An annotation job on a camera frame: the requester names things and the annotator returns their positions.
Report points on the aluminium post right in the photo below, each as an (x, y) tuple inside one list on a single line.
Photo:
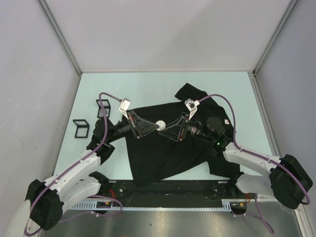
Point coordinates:
[(275, 35)]

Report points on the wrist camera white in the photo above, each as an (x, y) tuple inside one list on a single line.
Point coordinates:
[(192, 106), (123, 107)]

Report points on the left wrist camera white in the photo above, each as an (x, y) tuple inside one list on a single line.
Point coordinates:
[(123, 107)]

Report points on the orange round brooch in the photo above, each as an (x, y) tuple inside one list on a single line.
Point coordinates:
[(161, 125)]

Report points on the aluminium post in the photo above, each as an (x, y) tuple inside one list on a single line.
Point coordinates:
[(275, 35), (43, 5)]

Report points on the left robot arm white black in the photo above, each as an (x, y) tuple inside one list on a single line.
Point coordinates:
[(51, 198)]

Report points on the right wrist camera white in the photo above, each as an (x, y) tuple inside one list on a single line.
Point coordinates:
[(192, 106)]

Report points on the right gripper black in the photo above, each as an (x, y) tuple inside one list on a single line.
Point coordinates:
[(177, 133)]

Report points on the black frame box near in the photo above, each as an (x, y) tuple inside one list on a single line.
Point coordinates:
[(82, 128)]

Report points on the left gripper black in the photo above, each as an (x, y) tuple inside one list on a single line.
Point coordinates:
[(141, 129)]

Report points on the aluminium post left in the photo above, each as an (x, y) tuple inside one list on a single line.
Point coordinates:
[(43, 5)]

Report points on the black frame box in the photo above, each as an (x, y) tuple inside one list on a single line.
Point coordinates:
[(103, 105), (82, 128)]

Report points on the black t-shirt garment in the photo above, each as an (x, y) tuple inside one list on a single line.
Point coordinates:
[(153, 157)]

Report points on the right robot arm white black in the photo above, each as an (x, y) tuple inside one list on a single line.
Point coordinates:
[(281, 178)]

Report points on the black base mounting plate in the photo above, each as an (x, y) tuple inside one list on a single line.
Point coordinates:
[(213, 189)]

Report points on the white slotted cable duct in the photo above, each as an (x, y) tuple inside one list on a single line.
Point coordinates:
[(102, 205)]

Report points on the black frame box far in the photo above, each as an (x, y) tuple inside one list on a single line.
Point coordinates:
[(103, 105)]

